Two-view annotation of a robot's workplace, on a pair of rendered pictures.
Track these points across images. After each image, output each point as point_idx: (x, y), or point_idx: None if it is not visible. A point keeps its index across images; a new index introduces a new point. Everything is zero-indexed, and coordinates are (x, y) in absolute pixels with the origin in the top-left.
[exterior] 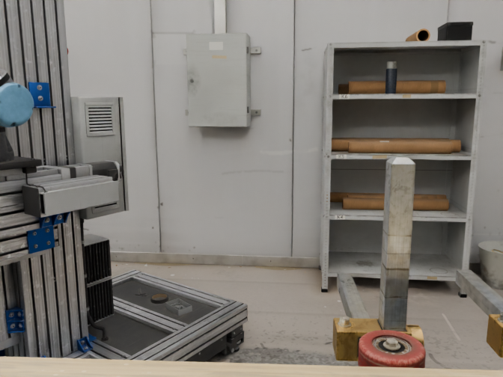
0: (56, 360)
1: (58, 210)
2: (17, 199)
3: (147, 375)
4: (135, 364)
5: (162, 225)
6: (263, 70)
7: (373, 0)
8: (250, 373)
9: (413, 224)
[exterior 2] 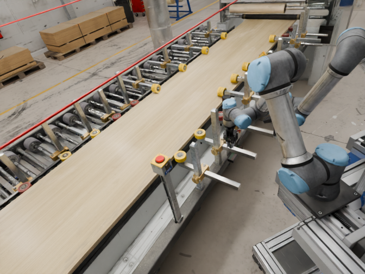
0: (108, 225)
1: (297, 241)
2: (310, 216)
3: (87, 243)
4: (93, 241)
5: None
6: None
7: None
8: (69, 265)
9: None
